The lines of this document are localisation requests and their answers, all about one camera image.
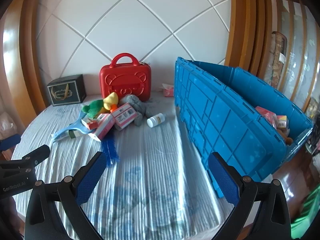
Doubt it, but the green cloth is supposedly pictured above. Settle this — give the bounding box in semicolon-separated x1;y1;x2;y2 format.
291;187;320;240

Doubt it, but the red bear suitcase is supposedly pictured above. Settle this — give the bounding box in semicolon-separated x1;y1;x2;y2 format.
99;53;151;103

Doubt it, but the yellow and pink box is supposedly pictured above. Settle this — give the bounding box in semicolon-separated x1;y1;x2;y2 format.
274;115;289;130

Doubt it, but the green frog plush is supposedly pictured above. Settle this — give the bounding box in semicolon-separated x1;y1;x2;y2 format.
82;99;108;119

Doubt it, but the wooden bed frame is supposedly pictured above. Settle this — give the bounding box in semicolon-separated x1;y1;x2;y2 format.
0;0;278;115

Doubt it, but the small red white box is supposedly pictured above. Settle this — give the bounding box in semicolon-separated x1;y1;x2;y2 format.
81;117;99;130

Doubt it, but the frosted glass door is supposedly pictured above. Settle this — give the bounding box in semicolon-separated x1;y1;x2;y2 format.
274;0;320;110

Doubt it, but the pink and white carton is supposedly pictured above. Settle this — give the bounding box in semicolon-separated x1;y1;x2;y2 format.
88;113;115;140

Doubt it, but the brown plush toy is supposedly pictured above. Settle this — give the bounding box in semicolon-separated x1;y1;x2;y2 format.
276;129;294;145

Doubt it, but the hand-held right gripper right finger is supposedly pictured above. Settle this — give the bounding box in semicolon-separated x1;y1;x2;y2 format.
208;152;292;240

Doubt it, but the black gift box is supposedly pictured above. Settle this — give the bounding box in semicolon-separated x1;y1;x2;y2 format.
47;74;87;106

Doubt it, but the grey plush toy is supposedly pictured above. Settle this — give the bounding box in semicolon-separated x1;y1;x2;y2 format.
119;94;157;127

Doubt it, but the pink box with white label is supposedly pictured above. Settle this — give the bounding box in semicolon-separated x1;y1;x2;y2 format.
111;103;137;130

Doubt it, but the rolled patterned fabric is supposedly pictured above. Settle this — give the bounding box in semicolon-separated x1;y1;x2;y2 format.
265;31;288;87

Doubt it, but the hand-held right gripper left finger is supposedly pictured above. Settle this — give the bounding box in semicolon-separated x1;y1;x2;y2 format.
24;151;108;240

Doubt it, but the blue plastic crate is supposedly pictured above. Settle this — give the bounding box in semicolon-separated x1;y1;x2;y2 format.
174;56;314;199

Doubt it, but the light blue boomerang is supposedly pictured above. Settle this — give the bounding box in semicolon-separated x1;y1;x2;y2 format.
51;110;92;143

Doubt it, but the blue feather brush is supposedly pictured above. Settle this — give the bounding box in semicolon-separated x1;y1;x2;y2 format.
101;134;120;167

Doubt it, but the yellow duck plush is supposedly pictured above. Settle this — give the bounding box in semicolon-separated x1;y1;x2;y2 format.
103;92;119;113

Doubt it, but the pink tissue pack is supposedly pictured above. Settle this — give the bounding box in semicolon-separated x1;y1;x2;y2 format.
162;84;175;97

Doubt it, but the white pill bottle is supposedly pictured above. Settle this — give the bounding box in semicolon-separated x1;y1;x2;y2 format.
147;113;166;128

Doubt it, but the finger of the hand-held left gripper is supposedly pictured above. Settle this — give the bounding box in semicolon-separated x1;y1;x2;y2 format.
22;144;50;173
0;134;22;152

